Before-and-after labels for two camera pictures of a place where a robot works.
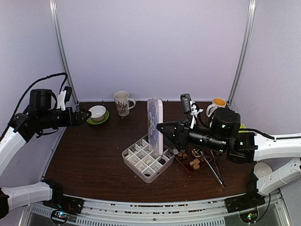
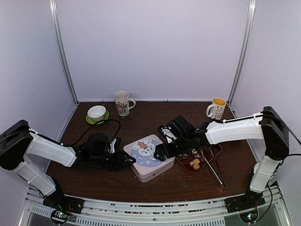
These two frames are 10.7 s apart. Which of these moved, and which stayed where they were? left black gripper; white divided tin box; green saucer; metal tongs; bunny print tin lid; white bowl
Moved: bunny print tin lid; left black gripper
Stayed: metal tongs; green saucer; white bowl; white divided tin box
